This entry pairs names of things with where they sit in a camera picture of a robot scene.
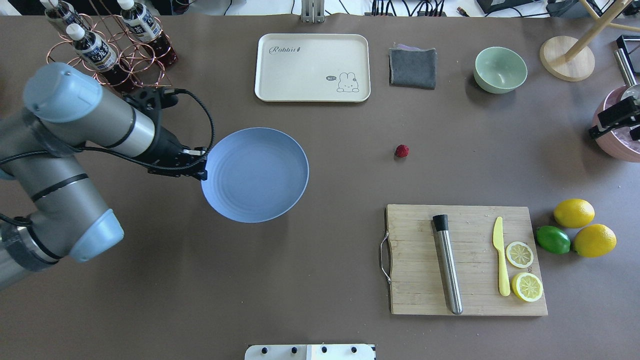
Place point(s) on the metal ice scoop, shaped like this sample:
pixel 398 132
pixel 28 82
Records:
pixel 632 87

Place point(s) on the red strawberry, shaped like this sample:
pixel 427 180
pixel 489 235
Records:
pixel 402 151

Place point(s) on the blue plastic plate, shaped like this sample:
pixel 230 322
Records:
pixel 255 175

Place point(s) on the whole yellow lemon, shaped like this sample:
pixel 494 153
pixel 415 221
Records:
pixel 574 213
pixel 594 241

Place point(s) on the dark tea bottle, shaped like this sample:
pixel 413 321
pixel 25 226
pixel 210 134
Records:
pixel 60 14
pixel 98 54
pixel 147 30

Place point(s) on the wooden stand round base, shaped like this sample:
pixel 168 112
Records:
pixel 570 59

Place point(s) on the green bowl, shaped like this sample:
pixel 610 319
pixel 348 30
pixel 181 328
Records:
pixel 499 70

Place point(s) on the green lime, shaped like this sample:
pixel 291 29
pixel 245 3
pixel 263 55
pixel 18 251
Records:
pixel 553 239

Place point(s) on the pink bowl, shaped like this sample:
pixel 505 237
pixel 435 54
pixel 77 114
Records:
pixel 617 143

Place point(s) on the steel muddler black tip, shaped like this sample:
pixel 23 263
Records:
pixel 452 287

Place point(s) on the lemon half board edge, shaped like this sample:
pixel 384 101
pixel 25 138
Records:
pixel 527 287

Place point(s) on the grey folded cloth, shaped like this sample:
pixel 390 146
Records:
pixel 413 67

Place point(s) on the cream rabbit tray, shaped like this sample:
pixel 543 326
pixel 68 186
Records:
pixel 312 67

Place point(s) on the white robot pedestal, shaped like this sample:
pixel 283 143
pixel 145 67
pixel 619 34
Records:
pixel 332 351

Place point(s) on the yellow plastic knife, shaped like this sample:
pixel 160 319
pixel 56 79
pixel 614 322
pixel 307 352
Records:
pixel 499 245

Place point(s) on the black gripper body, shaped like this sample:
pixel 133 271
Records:
pixel 164 146
pixel 616 115

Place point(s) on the aluminium frame post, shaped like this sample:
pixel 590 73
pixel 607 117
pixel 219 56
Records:
pixel 312 11

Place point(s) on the lemon half near knife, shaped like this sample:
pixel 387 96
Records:
pixel 519 255

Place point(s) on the wooden cutting board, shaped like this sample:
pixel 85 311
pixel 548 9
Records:
pixel 417 285

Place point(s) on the copper wire bottle rack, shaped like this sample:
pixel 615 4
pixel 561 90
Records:
pixel 107 22

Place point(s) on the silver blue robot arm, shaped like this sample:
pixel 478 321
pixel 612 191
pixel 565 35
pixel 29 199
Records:
pixel 457 145

